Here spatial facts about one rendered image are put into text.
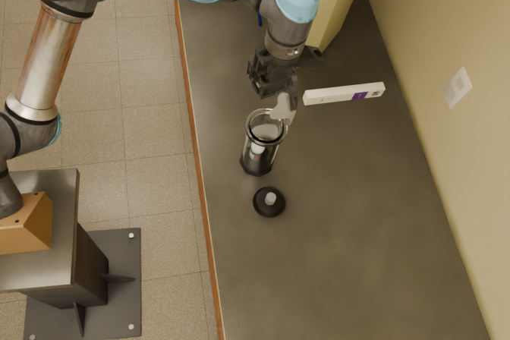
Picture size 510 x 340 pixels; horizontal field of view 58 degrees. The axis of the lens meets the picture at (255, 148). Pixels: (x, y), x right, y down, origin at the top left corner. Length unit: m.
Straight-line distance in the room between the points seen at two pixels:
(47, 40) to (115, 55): 1.66
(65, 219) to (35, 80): 0.40
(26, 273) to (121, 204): 1.06
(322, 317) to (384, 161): 0.51
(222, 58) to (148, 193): 1.00
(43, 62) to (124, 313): 1.35
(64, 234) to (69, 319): 0.95
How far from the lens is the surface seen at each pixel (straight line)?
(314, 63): 0.96
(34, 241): 1.24
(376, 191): 1.42
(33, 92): 1.16
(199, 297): 2.19
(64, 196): 1.36
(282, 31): 0.81
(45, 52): 1.11
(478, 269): 1.47
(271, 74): 0.92
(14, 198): 1.19
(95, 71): 2.69
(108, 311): 2.20
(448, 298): 1.42
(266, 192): 1.29
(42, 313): 2.26
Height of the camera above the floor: 2.17
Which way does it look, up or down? 64 degrees down
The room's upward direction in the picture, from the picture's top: 16 degrees clockwise
